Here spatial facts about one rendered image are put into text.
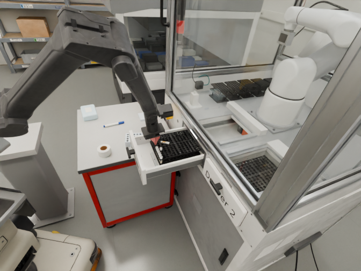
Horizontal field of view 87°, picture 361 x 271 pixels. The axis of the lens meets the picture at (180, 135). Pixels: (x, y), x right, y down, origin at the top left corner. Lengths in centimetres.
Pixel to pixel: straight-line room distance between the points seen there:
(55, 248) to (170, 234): 77
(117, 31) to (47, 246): 133
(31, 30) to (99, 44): 421
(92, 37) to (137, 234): 150
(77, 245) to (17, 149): 66
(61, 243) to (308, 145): 139
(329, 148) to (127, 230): 151
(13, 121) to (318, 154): 73
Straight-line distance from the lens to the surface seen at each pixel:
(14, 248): 96
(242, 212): 78
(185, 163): 93
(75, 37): 39
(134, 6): 151
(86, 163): 116
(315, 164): 52
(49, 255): 150
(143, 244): 168
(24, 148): 140
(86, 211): 190
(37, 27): 456
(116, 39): 43
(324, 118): 48
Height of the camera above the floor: 156
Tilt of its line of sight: 39 degrees down
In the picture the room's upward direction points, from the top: 5 degrees clockwise
